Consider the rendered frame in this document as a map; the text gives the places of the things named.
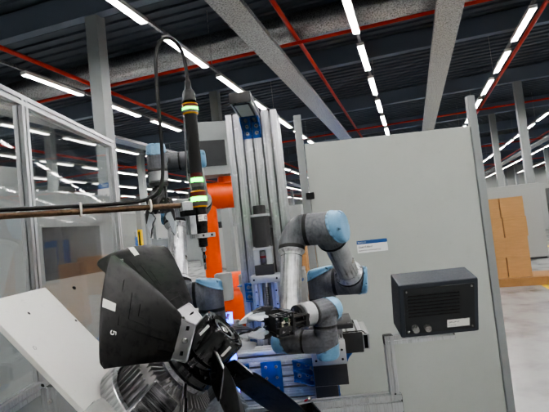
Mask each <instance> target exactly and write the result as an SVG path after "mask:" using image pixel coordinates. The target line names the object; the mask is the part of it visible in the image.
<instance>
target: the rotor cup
mask: <svg viewBox="0 0 549 412"><path fill-rule="evenodd" d="M207 325H209V326H210V327H209V328H208V329H207V330H206V331H205V332H204V333H203V334H202V335H201V336H200V334H199V333H200V332H201V331H202V330H203V329H204V328H205V327H206V326H207ZM221 326H223V327H225V328H226V329H227V333H226V332H224V331H223V330H222V328H221ZM228 347H231V349H230V350H229V351H228V352H227V353H226V354H225V355H224V356H223V357H222V356H221V354H222V353H223V352H224V351H225V350H226V349H227V348H228ZM241 347H242V341H241V339H240V337H239V335H238V334H237V333H236V331H235V330H234V329H233V328H232V326H231V325H230V324H229V323H228V322H227V321H226V320H224V319H223V318H222V317H220V316H219V315H218V314H216V313H214V312H210V311H209V312H208V313H206V314H205V315H204V316H203V317H202V318H201V319H200V320H199V321H198V322H197V323H196V325H195V331H194V337H193V342H192V345H191V349H190V354H189V358H188V360H187V362H186V363H182V362H179V361H176V360H172V359H171V363H172V364H173V366H174V367H175V368H176V370H177V371H178V372H179V373H180V375H181V376H182V377H183V378H185V379H186V380H187V381H188V382H189V383H191V384H192V385H194V386H196V387H197V388H200V389H203V390H208V389H209V388H210V387H211V386H212V385H211V383H210V376H209V375H210V373H211V370H212V357H213V351H214V350H215V351H216V352H217V353H218V354H219V356H220V358H221V361H222V363H223V365H225V364H226V363H227V362H228V361H229V360H230V359H231V358H232V357H233V356H234V355H235V354H236V353H237V352H238V351H239V350H240V348H241Z"/></svg>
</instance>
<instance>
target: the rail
mask: <svg viewBox="0 0 549 412"><path fill-rule="evenodd" d="M399 393H400V394H398V395H391V394H390V393H389V392H374V393H365V394H357V395H349V396H332V397H323V398H315V399H311V400H310V401H306V402H304V400H297V401H295V402H296V403H297V404H298V405H301V404H305V403H310V402H313V403H314V404H315V405H316V406H317V408H318V409H319V410H320V411H321V412H404V404H403V397H402V394H401V392H399ZM265 411H268V410H267V409H265V408H264V407H262V406H261V405H259V404H255V405H248V408H247V409H246V410H245V412H265Z"/></svg>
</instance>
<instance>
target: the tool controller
mask: <svg viewBox="0 0 549 412"><path fill-rule="evenodd" d="M391 293H392V307H393V321H394V324H395V327H396V328H397V330H398V331H399V334H400V336H401V338H409V337H417V336H426V335H434V334H451V333H459V332H467V331H476V330H479V311H478V278H477V277H476V276H475V275H473V274H472V273H471V272H470V271H468V270H467V269H466V268H465V267H455V268H447V269H439V270H431V271H416V272H408V273H399V274H392V275H391Z"/></svg>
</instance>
